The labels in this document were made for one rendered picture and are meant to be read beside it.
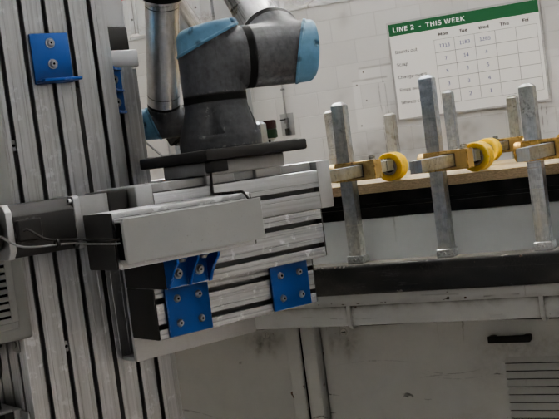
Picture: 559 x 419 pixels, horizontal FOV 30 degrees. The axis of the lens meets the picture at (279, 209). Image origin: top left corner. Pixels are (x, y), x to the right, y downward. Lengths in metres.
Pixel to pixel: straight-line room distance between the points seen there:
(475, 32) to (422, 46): 0.51
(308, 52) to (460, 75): 8.05
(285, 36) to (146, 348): 0.62
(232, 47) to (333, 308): 1.16
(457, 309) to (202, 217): 1.21
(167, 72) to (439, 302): 0.94
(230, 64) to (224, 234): 0.35
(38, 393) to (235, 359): 1.50
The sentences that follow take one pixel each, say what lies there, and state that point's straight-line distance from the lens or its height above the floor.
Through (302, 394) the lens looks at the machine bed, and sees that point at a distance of 3.19.
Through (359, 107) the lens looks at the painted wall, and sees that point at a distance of 10.21.
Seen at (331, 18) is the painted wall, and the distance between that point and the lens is 10.33.
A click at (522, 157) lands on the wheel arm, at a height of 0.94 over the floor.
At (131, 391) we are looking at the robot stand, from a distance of 1.97.
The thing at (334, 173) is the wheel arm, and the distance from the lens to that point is 2.58.
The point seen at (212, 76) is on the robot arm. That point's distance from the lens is 1.87.
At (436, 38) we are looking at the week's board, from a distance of 10.01.
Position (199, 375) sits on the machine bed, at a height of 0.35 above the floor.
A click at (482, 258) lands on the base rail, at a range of 2.64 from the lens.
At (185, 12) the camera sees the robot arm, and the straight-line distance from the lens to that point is 2.63.
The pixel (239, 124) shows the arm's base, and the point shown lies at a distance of 1.86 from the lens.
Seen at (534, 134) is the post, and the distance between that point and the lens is 2.60.
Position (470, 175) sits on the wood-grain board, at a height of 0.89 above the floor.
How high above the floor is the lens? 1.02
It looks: 3 degrees down
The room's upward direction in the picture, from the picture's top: 7 degrees counter-clockwise
